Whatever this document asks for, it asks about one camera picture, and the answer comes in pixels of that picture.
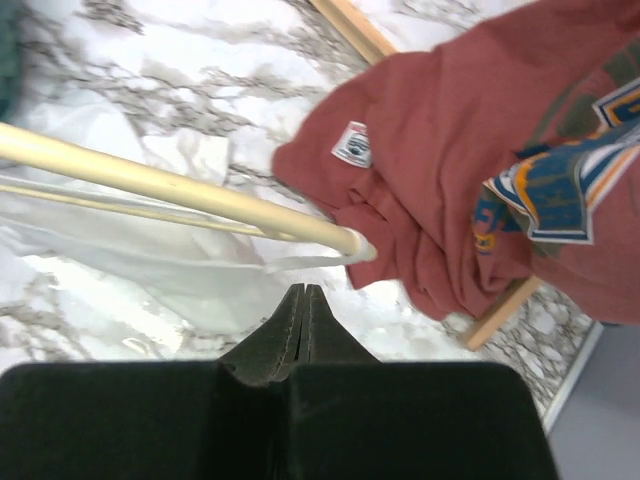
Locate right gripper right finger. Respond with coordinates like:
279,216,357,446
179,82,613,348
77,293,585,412
285,285,558,479

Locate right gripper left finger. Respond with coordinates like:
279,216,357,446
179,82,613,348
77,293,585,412
0,283,306,480

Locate white tank top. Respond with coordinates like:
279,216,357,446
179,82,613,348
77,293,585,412
1,104,377,333

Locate cream wooden hanger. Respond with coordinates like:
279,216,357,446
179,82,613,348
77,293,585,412
1,123,365,255

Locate red graphic tank top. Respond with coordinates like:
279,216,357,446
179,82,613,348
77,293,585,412
272,1,639,325

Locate wooden clothes rack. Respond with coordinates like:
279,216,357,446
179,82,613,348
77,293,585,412
310,0,542,351

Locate clear blue plastic bin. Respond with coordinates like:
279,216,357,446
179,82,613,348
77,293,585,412
0,0,23,122

